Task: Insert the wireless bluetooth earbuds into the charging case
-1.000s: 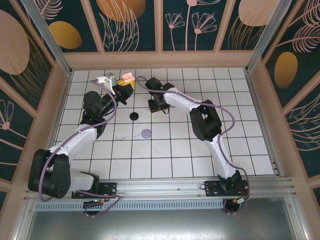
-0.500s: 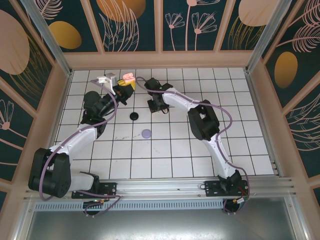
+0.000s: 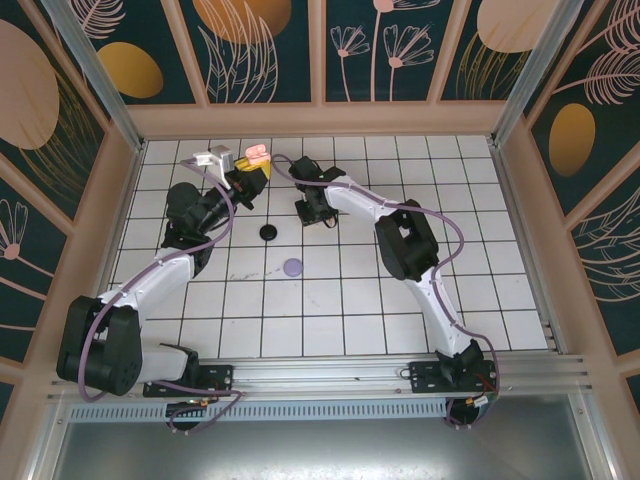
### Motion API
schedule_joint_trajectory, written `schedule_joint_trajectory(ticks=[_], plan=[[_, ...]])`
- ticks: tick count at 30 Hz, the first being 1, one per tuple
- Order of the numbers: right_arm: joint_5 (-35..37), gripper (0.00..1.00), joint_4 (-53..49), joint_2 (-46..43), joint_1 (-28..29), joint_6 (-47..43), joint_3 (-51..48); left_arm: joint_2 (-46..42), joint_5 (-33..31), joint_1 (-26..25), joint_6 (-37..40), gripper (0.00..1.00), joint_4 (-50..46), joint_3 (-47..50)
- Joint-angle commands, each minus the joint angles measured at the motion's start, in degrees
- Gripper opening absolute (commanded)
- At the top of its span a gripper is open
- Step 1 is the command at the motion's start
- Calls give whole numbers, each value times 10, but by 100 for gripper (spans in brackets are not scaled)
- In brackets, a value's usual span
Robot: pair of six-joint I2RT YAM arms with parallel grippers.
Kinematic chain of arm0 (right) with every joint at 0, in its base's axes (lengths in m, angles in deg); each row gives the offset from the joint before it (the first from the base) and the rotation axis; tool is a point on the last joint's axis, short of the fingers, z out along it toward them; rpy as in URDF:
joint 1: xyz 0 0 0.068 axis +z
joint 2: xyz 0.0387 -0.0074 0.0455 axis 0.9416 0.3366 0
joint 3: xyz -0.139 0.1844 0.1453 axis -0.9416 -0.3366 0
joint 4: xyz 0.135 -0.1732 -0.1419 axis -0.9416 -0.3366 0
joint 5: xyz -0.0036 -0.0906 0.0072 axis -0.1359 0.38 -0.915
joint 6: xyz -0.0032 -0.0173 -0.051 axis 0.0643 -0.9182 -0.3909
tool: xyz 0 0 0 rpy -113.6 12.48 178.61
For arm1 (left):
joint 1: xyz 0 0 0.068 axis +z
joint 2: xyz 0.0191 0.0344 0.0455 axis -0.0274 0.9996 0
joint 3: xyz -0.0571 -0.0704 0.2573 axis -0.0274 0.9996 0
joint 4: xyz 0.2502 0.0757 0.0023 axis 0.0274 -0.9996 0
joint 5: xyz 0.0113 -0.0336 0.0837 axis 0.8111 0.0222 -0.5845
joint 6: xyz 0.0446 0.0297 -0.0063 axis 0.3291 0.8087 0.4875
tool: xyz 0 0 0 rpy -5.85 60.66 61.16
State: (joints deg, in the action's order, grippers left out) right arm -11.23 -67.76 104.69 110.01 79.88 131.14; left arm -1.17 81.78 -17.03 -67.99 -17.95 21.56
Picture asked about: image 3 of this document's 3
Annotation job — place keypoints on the aluminium frame post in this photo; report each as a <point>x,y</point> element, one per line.
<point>530,70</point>
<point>100,85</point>

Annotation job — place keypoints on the purple earbud charging case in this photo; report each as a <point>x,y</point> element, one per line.
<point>293,267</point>

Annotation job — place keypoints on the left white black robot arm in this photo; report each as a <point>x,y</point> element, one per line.
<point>155,277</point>

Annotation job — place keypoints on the black earbud charging case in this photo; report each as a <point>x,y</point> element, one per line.
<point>269,233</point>

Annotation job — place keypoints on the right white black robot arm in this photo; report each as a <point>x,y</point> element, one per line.
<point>360,202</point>

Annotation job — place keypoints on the grey metal sheet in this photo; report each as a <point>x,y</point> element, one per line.
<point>325,450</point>

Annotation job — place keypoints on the green circuit board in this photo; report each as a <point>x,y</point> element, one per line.
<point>484,401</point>

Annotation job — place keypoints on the aluminium side rail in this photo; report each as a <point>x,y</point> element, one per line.
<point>527,250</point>

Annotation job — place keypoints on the pink earbud charging case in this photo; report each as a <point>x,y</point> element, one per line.
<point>257,152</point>

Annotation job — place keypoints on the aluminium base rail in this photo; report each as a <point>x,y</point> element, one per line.
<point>325,372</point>

